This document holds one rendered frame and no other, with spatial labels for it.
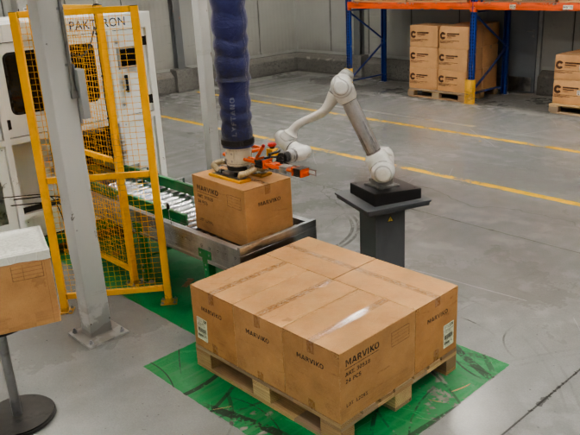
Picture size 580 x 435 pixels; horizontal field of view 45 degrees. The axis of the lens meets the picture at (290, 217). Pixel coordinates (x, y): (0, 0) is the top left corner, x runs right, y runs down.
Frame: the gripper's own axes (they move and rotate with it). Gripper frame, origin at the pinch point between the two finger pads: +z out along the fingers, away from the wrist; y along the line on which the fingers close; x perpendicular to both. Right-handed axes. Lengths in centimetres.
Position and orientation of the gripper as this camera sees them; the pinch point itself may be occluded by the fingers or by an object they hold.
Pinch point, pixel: (264, 162)
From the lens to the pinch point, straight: 461.6
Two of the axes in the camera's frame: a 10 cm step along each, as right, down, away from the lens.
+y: 0.4, 9.4, 3.3
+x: -6.9, -2.2, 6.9
